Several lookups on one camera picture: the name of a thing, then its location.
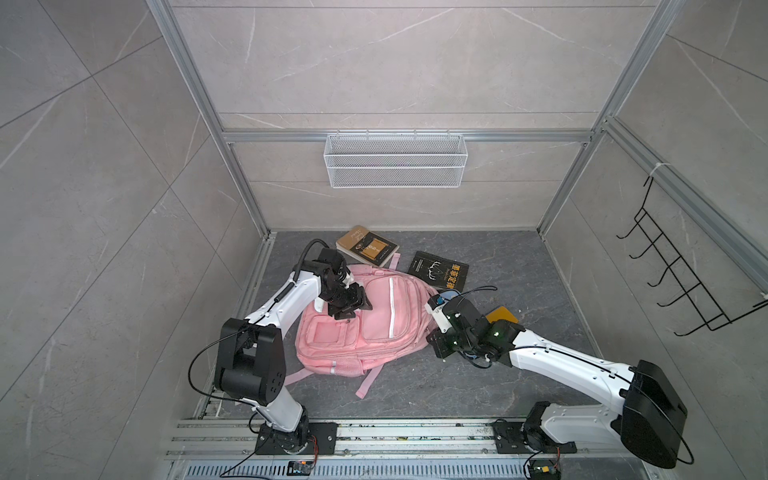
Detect pink school backpack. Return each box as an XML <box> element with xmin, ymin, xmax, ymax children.
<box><xmin>285</xmin><ymin>264</ymin><xmax>437</xmax><ymax>399</ymax></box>

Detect black book yellow lettering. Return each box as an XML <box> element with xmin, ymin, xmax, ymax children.
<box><xmin>407</xmin><ymin>251</ymin><xmax>469</xmax><ymax>291</ymax></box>

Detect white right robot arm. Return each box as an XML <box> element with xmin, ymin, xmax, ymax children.
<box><xmin>425</xmin><ymin>294</ymin><xmax>695</xmax><ymax>469</ymax></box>

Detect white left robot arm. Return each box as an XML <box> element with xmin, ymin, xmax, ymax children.
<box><xmin>214</xmin><ymin>270</ymin><xmax>371</xmax><ymax>433</ymax></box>

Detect blue pencil case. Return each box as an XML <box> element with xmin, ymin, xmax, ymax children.
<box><xmin>436</xmin><ymin>290</ymin><xmax>461</xmax><ymax>304</ymax></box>

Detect brown and black book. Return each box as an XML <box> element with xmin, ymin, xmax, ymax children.
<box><xmin>336</xmin><ymin>225</ymin><xmax>399</xmax><ymax>267</ymax></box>

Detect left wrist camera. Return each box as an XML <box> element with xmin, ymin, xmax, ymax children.
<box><xmin>316</xmin><ymin>248</ymin><xmax>351</xmax><ymax>282</ymax></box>

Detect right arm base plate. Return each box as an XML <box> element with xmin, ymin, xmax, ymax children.
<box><xmin>490</xmin><ymin>419</ymin><xmax>577</xmax><ymax>454</ymax></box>

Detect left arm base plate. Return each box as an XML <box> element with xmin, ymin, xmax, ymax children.
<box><xmin>256</xmin><ymin>422</ymin><xmax>339</xmax><ymax>455</ymax></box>

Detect white wire mesh basket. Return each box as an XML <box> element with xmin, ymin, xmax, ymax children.
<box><xmin>323</xmin><ymin>133</ymin><xmax>469</xmax><ymax>189</ymax></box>

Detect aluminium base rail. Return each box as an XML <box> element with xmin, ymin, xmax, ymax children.
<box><xmin>164</xmin><ymin>418</ymin><xmax>664</xmax><ymax>462</ymax></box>

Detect black wire hook rack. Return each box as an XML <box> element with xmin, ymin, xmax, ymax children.
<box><xmin>616</xmin><ymin>175</ymin><xmax>767</xmax><ymax>338</ymax></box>

